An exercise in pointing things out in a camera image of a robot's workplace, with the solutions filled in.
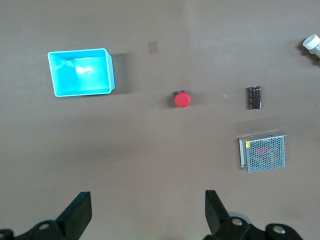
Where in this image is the metal valve with white ends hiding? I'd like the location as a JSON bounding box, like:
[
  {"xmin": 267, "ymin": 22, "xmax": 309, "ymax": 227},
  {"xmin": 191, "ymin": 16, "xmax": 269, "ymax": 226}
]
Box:
[{"xmin": 298, "ymin": 34, "xmax": 320, "ymax": 62}]

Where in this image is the metal mesh power supply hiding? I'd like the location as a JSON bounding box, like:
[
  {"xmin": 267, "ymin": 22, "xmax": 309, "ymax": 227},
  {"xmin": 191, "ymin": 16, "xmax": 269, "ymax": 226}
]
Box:
[{"xmin": 237, "ymin": 129, "xmax": 290, "ymax": 174}]

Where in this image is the cyan plastic box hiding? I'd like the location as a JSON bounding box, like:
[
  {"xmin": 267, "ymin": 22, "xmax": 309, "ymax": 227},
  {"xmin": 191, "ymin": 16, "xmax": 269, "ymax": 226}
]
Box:
[{"xmin": 47, "ymin": 47, "xmax": 116, "ymax": 98}]

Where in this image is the red push button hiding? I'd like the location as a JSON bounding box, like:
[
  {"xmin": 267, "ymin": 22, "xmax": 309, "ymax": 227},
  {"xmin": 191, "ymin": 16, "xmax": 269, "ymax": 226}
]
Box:
[{"xmin": 172, "ymin": 90, "xmax": 192, "ymax": 109}]

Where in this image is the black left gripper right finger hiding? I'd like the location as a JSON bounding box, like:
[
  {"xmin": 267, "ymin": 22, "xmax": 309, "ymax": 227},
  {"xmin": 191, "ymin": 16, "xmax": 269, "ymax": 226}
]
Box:
[{"xmin": 203, "ymin": 189, "xmax": 305, "ymax": 240}]

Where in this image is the dark brown cylindrical capacitor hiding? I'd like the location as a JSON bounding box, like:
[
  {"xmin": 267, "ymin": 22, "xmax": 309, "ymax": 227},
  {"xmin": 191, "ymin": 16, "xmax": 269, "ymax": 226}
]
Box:
[{"xmin": 247, "ymin": 85, "xmax": 263, "ymax": 110}]

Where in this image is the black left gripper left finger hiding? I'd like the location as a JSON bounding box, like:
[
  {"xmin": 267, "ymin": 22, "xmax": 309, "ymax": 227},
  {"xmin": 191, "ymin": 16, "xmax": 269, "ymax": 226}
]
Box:
[{"xmin": 0, "ymin": 191, "xmax": 93, "ymax": 240}]

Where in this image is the brown tape patch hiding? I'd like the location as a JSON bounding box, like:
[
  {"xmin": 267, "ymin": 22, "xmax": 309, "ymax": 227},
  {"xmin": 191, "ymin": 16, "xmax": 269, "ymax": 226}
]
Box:
[{"xmin": 147, "ymin": 40, "xmax": 159, "ymax": 54}]

